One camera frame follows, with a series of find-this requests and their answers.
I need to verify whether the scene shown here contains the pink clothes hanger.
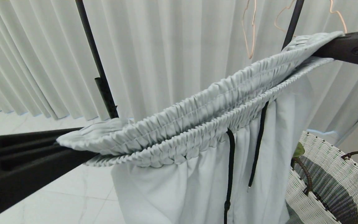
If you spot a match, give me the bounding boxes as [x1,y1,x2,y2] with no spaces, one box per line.
[242,0,257,59]
[274,0,348,35]

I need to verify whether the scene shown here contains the pale grey shorts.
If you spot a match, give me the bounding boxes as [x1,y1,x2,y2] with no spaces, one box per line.
[56,30,345,224]

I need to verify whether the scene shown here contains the black clothes rack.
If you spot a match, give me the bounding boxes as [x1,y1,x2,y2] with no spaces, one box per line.
[75,0,305,120]

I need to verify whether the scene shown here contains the white laundry basket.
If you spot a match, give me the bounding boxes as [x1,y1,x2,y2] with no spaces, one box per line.
[285,131,358,224]

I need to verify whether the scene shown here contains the green garment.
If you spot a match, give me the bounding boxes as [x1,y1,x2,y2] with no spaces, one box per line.
[292,142,305,159]

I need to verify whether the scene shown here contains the white curtain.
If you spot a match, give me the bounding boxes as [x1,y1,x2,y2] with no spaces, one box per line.
[0,0,358,147]

